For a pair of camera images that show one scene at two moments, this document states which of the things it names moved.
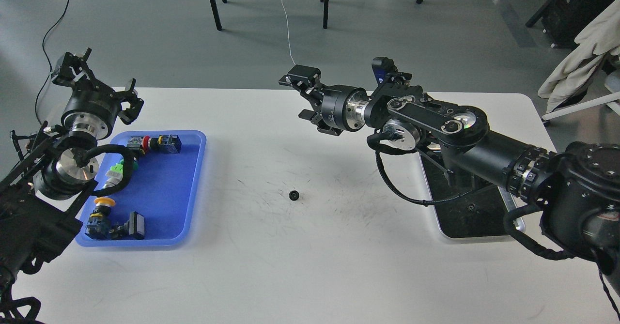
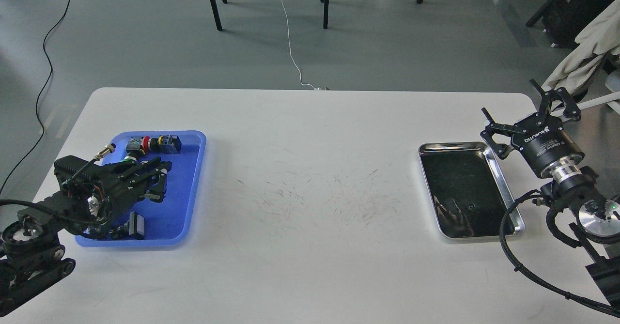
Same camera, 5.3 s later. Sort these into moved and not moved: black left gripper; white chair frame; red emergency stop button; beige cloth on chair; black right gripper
Moved: black right gripper; black left gripper
Not moved: red emergency stop button; beige cloth on chair; white chair frame
